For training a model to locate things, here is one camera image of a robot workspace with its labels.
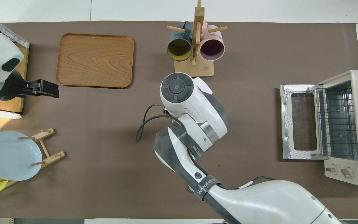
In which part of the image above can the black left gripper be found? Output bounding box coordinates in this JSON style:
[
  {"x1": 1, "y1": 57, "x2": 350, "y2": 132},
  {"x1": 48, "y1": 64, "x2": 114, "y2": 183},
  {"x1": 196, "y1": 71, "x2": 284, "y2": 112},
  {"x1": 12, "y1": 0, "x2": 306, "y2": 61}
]
[{"x1": 11, "y1": 70, "x2": 60, "y2": 100}]

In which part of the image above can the glass oven door with handle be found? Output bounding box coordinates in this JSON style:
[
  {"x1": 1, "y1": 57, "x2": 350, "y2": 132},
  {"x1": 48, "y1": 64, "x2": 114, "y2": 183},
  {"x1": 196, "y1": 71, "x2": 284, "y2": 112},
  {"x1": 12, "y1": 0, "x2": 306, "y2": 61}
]
[{"x1": 280, "y1": 84, "x2": 328, "y2": 160}]

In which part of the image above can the brown wooden tray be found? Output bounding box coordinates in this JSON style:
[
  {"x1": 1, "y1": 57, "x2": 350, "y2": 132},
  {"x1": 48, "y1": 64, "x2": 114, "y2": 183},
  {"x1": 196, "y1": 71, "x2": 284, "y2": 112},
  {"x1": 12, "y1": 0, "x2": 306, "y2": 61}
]
[{"x1": 56, "y1": 33, "x2": 135, "y2": 89}]

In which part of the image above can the white checkered cloth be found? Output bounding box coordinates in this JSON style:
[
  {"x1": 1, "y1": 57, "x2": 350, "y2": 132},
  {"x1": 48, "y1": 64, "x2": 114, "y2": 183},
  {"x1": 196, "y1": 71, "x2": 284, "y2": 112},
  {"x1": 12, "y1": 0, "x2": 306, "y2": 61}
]
[{"x1": 0, "y1": 12, "x2": 30, "y2": 49}]

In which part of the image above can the wooden plate rack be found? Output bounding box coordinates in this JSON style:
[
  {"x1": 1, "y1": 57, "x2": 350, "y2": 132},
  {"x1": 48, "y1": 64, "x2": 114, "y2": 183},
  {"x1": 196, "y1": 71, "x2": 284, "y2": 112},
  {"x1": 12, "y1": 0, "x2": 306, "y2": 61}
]
[{"x1": 0, "y1": 128, "x2": 66, "y2": 188}]

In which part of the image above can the light blue plate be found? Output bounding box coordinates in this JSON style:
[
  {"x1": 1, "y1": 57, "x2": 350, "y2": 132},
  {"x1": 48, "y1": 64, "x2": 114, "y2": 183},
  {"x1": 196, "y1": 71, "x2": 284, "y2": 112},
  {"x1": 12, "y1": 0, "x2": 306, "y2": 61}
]
[{"x1": 0, "y1": 131, "x2": 43, "y2": 181}]

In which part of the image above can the brown table mat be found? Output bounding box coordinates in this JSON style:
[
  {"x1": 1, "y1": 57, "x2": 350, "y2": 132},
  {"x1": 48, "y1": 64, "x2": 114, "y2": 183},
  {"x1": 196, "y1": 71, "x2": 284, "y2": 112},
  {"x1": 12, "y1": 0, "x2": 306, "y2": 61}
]
[{"x1": 0, "y1": 21, "x2": 358, "y2": 220}]

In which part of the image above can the dark blue mug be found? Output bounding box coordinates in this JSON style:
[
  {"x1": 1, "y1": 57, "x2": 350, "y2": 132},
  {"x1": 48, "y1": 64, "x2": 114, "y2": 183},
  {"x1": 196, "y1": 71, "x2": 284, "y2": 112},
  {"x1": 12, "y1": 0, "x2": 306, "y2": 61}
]
[{"x1": 167, "y1": 21, "x2": 193, "y2": 62}]

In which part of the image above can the wooden mug rack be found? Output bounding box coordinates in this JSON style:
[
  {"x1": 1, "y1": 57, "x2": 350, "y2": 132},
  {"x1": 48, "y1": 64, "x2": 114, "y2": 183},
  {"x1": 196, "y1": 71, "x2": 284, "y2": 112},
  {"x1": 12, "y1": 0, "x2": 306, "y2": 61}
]
[{"x1": 167, "y1": 0, "x2": 228, "y2": 77}]

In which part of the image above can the pink mug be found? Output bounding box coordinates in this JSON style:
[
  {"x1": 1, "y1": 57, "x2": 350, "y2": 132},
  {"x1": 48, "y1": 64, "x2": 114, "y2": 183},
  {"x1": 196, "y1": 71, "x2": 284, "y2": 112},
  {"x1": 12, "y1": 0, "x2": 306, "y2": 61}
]
[{"x1": 199, "y1": 20, "x2": 226, "y2": 61}]

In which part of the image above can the wire basket with wooden shelves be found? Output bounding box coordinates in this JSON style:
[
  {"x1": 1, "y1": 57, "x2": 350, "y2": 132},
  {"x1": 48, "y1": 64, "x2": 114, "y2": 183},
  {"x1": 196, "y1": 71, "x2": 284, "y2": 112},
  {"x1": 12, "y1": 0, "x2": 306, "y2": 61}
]
[{"x1": 0, "y1": 12, "x2": 30, "y2": 119}]

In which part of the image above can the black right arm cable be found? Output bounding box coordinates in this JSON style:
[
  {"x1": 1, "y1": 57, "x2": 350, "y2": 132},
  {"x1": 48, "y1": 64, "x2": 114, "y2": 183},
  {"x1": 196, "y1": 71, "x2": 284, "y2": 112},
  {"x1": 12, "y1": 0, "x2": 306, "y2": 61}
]
[{"x1": 135, "y1": 104, "x2": 274, "y2": 190}]

